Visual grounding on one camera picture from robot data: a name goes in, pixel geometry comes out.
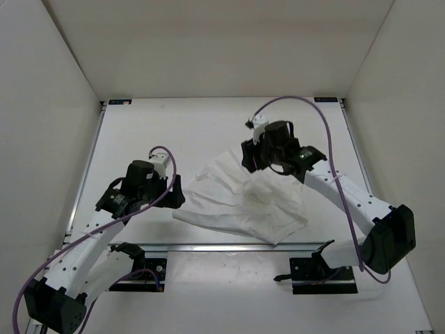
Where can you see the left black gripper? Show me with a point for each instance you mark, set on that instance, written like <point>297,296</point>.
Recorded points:
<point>176,196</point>

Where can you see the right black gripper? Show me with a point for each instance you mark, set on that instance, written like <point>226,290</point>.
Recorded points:
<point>251,159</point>

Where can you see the white skirt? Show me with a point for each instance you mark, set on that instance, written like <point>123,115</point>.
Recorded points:
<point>225,197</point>

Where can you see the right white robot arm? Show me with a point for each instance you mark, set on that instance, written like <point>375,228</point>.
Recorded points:
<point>389,233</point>

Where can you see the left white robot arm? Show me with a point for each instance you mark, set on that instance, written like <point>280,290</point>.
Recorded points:
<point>90,265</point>

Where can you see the right blue corner label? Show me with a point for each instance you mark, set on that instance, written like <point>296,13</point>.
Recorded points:
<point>325,99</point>

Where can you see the blue corner label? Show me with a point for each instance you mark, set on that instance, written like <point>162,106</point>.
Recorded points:
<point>119,101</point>
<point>325,99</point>

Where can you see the left blue corner label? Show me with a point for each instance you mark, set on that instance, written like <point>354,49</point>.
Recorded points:
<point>119,101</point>

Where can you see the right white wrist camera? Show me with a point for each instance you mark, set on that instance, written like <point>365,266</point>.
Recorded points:
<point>257,124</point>

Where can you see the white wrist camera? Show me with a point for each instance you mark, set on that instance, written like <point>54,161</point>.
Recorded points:
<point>160,161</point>
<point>257,124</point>

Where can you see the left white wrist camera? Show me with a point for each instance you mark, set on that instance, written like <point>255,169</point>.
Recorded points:
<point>160,161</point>

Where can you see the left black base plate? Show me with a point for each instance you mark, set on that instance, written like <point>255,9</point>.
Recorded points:
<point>146,276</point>

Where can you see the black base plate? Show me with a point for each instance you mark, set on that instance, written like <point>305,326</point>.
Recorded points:
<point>308,278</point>
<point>146,276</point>

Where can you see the aluminium front rail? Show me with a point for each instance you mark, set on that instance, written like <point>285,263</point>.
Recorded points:
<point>230,248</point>

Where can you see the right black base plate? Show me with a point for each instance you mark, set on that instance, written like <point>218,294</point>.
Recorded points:
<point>308,278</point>

